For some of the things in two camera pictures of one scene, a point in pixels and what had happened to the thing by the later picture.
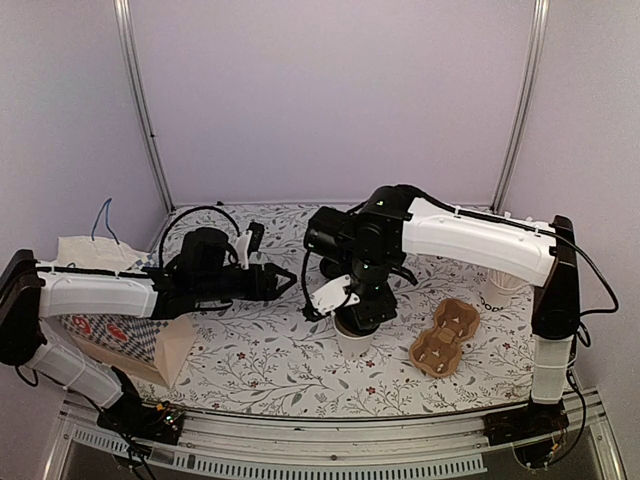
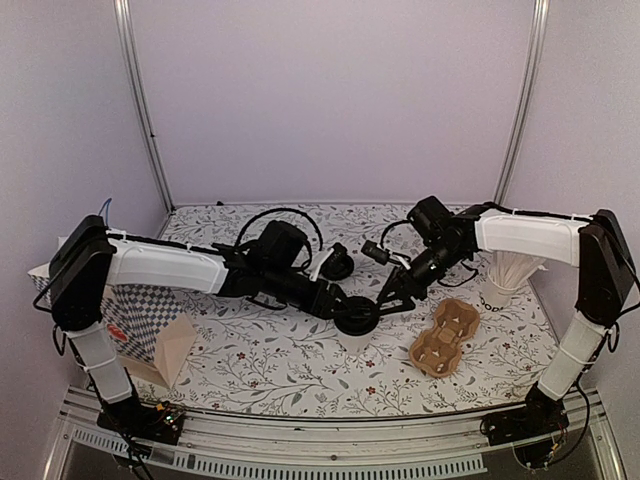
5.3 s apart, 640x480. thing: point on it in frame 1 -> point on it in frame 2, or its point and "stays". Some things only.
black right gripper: (381, 309) -> (403, 282)
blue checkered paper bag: (151, 346) stays
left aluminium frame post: (152, 135) stays
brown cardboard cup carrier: (438, 350) stays
